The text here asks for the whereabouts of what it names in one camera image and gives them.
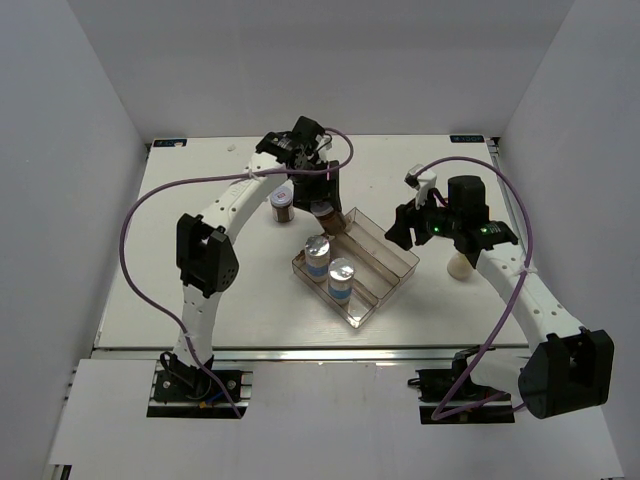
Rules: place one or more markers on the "blue label bottle silver cap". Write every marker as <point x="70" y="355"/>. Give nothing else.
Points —
<point x="317" y="257"/>

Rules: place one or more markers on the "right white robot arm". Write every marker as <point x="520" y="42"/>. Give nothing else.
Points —
<point x="570" y="366"/>

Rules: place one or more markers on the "aluminium table front rail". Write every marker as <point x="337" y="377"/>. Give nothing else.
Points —
<point x="306" y="355"/>

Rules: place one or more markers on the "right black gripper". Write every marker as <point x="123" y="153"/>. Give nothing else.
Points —
<point x="408" y="216"/>

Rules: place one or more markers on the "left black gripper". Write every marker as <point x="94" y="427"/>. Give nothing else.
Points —
<point x="327" y="190"/>

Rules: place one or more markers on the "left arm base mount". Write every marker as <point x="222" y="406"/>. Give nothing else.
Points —
<point x="180" y="391"/>

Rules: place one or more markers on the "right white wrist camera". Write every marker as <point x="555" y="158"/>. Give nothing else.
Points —
<point x="422" y="180"/>

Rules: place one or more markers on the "brown spice jar red label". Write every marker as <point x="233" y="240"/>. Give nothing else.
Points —
<point x="281" y="201"/>

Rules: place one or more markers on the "yellow cap spice bottle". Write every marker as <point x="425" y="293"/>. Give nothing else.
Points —
<point x="459" y="267"/>

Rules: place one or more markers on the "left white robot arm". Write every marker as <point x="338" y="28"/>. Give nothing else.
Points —
<point x="205" y="254"/>

